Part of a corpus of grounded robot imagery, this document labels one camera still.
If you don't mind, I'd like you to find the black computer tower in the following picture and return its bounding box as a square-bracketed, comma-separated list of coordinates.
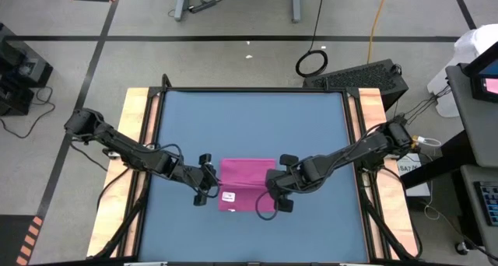
[302, 58, 409, 112]

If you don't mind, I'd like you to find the white rounded plastic object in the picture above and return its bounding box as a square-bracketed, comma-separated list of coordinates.
[426, 23, 498, 118]

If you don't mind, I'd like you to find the white labelled box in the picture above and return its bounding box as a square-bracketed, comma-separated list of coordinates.
[395, 152, 432, 199]

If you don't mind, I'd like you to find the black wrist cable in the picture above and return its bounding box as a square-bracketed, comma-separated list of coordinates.
[149, 142, 221, 199]
[254, 190, 282, 222]

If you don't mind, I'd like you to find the large black equipment box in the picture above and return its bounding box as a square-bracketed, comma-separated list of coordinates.
[0, 23, 54, 89]

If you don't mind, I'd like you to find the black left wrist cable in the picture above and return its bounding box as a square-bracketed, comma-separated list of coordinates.
[149, 142, 221, 199]

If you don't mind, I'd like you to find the black cable with coil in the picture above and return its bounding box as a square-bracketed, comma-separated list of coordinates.
[294, 0, 330, 79]

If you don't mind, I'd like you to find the black keyboard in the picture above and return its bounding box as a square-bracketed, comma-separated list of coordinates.
[473, 180, 498, 227]

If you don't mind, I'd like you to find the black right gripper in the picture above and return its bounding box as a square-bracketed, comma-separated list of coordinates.
[265, 153, 300, 213]

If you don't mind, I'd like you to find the black power strip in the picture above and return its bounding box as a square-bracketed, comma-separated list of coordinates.
[188, 0, 218, 15]

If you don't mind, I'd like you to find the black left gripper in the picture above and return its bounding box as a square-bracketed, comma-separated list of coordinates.
[182, 152, 221, 207]

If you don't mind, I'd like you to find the black table frame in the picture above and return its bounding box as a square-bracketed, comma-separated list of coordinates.
[136, 73, 375, 266]

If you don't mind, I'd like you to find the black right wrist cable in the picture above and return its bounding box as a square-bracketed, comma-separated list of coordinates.
[254, 190, 282, 222]

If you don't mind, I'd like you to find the yellow cable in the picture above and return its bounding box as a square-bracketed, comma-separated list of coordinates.
[366, 0, 391, 65]

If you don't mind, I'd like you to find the small black equipment box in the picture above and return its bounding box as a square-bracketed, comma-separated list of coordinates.
[0, 79, 36, 117]

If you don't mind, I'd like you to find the wooden table side board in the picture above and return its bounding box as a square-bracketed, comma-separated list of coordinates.
[86, 87, 161, 258]
[347, 87, 422, 259]

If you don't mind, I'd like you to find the black monitor pink screen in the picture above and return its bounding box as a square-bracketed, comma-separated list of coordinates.
[461, 41, 498, 103]

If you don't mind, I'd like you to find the grey desk with keyboard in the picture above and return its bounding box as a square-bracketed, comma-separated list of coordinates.
[460, 163, 498, 259]

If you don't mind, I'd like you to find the grey desk leg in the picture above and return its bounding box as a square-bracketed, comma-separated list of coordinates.
[174, 0, 191, 22]
[290, 0, 304, 24]

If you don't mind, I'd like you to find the pink towel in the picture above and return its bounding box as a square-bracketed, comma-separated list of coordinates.
[217, 158, 278, 213]

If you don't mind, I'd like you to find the black desk beam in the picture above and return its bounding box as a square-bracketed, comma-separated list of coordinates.
[400, 129, 468, 190]

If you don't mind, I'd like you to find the orange plug white cable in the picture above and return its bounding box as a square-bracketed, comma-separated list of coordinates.
[411, 135, 444, 149]

